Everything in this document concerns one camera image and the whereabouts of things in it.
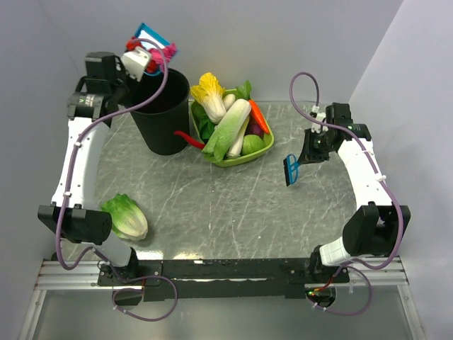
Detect orange carrot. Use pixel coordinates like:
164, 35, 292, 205
248, 99, 270, 134

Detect pink paper scrap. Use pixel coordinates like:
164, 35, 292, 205
149, 42, 178, 66

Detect purple cabbage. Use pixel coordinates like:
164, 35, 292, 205
246, 121, 265, 138

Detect round green cabbage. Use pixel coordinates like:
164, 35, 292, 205
241, 135, 265, 156

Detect red chili pepper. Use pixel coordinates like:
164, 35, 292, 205
173, 130, 205, 149

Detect wide red paper strip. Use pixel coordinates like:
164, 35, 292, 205
126, 36, 159, 74

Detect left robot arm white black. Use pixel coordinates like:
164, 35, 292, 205
38, 52, 140, 285

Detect long green romaine lettuce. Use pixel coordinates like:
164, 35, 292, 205
202, 99, 251, 162

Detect blue dustpan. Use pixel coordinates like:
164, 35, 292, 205
133, 23, 171, 76

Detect green spinach leaves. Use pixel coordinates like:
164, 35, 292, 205
190, 80, 252, 143

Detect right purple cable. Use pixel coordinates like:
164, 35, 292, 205
289, 72, 405, 316

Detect white radish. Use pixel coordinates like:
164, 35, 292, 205
223, 93, 236, 111

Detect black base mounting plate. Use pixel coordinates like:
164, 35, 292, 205
98, 258, 350, 302

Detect black plastic bucket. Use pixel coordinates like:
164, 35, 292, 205
132, 69, 190, 155

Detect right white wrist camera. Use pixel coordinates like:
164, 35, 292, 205
310, 105, 328, 134

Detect purple cable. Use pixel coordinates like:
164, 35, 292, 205
55, 38, 178, 322
289, 72, 405, 316

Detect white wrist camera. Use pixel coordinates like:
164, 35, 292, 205
120, 47, 151, 82
310, 105, 328, 134

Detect green cabbage on table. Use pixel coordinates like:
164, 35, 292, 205
101, 193, 149, 241

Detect green plastic basket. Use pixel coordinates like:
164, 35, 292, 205
190, 109, 274, 167

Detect white leek stalk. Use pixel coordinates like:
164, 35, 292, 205
226, 116, 250, 159

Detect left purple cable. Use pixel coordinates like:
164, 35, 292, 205
55, 38, 178, 322

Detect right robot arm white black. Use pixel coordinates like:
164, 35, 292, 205
296, 103, 411, 282

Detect aluminium frame rail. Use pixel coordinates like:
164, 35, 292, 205
35, 258, 409, 290

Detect blue hand brush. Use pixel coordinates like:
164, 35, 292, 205
283, 154, 299, 186

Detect yellow napa cabbage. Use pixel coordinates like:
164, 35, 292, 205
190, 72, 227, 124

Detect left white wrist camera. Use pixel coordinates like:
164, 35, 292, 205
120, 47, 151, 82

